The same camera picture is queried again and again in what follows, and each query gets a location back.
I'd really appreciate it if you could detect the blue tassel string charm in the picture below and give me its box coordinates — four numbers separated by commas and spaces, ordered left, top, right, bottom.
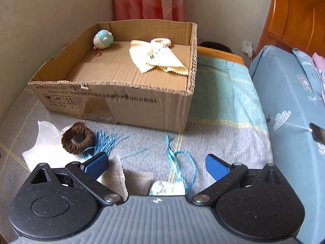
81, 131, 197, 196

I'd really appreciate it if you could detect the beige grey cloth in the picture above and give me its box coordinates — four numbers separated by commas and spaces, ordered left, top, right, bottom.
97, 156, 154, 200

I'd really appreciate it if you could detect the brown braided hair scrunchie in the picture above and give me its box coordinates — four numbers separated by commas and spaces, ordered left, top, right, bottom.
61, 122, 95, 154

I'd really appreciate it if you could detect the white paper tissue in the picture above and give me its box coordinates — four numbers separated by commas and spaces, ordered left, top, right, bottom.
22, 121, 85, 171

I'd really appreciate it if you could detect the green grey checked mat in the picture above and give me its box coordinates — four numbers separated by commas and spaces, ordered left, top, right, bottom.
1, 56, 273, 241

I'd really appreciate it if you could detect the black smartphone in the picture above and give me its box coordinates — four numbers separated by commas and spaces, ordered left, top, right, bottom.
310, 123, 325, 145

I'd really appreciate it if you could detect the open cardboard box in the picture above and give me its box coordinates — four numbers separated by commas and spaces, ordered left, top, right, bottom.
29, 19, 197, 132

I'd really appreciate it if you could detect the blue floral pillow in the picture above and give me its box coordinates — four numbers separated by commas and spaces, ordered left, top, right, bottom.
249, 46, 324, 243

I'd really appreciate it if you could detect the cream yellow cloth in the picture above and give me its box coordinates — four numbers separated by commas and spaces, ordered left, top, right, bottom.
129, 40, 189, 75

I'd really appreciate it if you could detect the round blue white plush toy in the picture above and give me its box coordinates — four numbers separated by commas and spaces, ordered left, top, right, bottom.
93, 29, 114, 50

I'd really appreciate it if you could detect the pink floral quilt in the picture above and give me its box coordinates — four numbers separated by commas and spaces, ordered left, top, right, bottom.
312, 52, 325, 104

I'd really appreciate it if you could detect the orange wooden headboard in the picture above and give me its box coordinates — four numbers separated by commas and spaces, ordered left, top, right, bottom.
254, 0, 325, 56

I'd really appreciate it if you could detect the pink patterned curtain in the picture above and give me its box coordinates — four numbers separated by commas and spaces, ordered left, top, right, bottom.
114, 0, 186, 22

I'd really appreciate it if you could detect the white charging cable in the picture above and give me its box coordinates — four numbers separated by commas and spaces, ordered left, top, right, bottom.
265, 114, 314, 133

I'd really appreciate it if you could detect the white wall socket charger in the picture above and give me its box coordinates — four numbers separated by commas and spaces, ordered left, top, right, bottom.
242, 40, 254, 58

